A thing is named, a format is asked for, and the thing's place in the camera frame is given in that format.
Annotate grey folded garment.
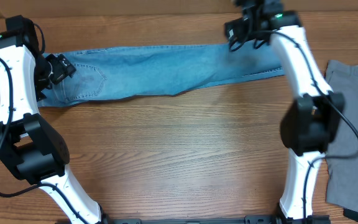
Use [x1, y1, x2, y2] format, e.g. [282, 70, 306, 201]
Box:
[324, 59, 358, 218]

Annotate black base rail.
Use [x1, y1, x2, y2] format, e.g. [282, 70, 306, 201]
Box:
[54, 214, 332, 224]

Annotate light blue denim jeans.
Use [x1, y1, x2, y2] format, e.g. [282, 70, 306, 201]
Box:
[38, 44, 284, 107]

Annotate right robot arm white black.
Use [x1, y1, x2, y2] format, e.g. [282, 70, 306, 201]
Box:
[224, 0, 344, 223]

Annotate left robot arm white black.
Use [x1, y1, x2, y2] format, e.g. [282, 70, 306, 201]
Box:
[0, 15, 112, 223]

